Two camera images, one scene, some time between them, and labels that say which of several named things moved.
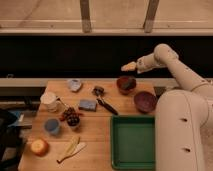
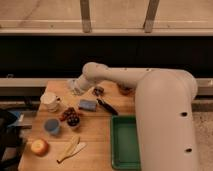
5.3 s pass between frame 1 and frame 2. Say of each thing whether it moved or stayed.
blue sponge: stayed
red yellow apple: stayed
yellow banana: stayed
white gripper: moved
